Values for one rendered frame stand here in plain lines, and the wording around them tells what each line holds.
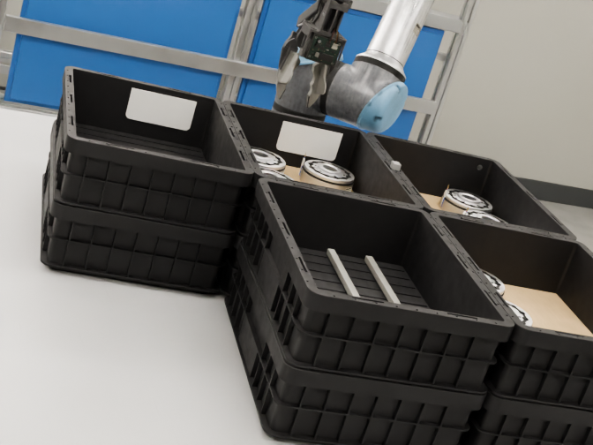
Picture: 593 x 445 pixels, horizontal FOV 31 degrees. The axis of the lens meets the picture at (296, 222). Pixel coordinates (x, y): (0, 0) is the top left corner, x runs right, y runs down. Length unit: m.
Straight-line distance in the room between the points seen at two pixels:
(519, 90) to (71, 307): 3.97
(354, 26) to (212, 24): 0.53
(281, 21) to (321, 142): 1.73
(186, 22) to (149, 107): 1.70
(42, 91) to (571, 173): 3.01
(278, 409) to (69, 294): 0.42
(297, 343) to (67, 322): 0.38
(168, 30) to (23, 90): 0.53
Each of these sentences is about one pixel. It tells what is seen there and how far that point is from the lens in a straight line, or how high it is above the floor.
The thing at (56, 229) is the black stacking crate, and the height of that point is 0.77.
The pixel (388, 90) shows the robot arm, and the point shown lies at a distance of 2.19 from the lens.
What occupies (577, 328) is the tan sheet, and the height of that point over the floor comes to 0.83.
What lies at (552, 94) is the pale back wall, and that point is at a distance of 5.49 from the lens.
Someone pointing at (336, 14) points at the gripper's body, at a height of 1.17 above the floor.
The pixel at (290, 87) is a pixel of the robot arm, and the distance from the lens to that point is 2.25.
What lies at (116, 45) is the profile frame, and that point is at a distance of 3.68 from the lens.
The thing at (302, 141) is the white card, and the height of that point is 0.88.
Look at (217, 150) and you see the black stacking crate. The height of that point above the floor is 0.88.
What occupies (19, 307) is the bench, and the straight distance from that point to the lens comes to 1.62.
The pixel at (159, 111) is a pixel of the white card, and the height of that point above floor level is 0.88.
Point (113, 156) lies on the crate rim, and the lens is 1.66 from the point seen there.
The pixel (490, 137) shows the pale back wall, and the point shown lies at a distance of 5.40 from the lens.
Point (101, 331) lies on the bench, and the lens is 1.61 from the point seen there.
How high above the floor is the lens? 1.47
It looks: 20 degrees down
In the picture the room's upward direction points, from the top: 17 degrees clockwise
